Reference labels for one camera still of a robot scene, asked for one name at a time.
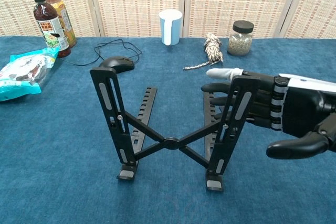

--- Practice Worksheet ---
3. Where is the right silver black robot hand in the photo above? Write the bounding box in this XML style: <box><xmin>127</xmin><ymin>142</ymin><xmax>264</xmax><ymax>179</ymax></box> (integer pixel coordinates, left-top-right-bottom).
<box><xmin>201</xmin><ymin>67</ymin><xmax>336</xmax><ymax>161</ymax></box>

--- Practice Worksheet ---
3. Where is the black folding laptop stand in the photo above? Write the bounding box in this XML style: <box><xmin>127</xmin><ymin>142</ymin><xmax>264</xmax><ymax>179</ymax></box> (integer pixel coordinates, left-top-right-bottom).
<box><xmin>89</xmin><ymin>67</ymin><xmax>261</xmax><ymax>193</ymax></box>

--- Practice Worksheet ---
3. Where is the black lid glass jar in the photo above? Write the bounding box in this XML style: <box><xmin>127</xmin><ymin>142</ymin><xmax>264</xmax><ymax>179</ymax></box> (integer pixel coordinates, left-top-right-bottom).
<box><xmin>226</xmin><ymin>20</ymin><xmax>255</xmax><ymax>57</ymax></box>

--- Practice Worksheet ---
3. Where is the white and blue mug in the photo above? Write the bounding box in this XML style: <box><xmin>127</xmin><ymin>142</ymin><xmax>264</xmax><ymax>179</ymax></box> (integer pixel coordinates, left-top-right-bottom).
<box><xmin>158</xmin><ymin>9</ymin><xmax>183</xmax><ymax>47</ymax></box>

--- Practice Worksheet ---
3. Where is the black computer mouse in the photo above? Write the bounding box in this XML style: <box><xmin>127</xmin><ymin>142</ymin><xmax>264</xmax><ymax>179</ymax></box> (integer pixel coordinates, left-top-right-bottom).
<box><xmin>98</xmin><ymin>56</ymin><xmax>135</xmax><ymax>74</ymax></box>

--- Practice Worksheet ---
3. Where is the blue table mat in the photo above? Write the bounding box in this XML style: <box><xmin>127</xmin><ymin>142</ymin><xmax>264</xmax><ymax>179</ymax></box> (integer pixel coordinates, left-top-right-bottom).
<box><xmin>0</xmin><ymin>36</ymin><xmax>336</xmax><ymax>224</ymax></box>

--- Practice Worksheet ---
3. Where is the yellow cap tea bottle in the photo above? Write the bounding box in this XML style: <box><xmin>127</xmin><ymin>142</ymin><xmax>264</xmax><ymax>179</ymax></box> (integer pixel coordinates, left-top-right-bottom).
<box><xmin>39</xmin><ymin>0</ymin><xmax>77</xmax><ymax>49</ymax></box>

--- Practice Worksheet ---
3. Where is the black cap dark bottle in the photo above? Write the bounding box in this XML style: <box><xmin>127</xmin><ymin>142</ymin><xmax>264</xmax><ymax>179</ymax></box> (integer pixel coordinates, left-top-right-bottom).
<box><xmin>33</xmin><ymin>0</ymin><xmax>72</xmax><ymax>59</ymax></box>

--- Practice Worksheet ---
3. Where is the teal snack bag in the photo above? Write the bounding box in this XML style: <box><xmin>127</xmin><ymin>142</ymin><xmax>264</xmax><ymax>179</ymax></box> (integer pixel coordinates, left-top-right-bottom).
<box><xmin>0</xmin><ymin>47</ymin><xmax>59</xmax><ymax>103</ymax></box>

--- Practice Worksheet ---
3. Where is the speckled rope bundle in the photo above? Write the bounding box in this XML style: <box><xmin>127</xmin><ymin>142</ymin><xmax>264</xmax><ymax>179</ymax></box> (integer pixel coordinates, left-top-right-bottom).
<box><xmin>183</xmin><ymin>32</ymin><xmax>224</xmax><ymax>71</ymax></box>

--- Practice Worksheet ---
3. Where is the black mouse cable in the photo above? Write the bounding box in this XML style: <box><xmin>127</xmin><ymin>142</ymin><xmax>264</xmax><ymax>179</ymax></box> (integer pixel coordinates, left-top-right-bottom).
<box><xmin>59</xmin><ymin>39</ymin><xmax>143</xmax><ymax>67</ymax></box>

